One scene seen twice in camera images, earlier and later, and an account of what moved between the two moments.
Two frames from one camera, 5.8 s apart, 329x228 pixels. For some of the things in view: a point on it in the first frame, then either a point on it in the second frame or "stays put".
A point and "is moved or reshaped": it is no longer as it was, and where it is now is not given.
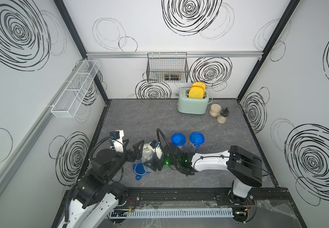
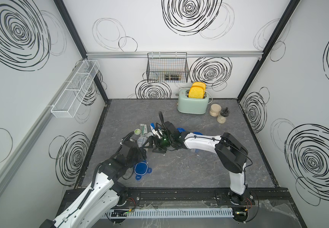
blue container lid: x=139 y=170 stays put
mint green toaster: x=186 y=105 stays put
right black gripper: x=156 y=161 → x=151 y=139
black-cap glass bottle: x=221 y=118 stays put
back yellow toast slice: x=199 y=83 stays put
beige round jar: x=215 y=109 stays put
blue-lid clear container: x=147 y=153 is moved or reshaped
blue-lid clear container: x=178 y=139 is moved or reshaped
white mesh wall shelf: x=67 y=103 stays put
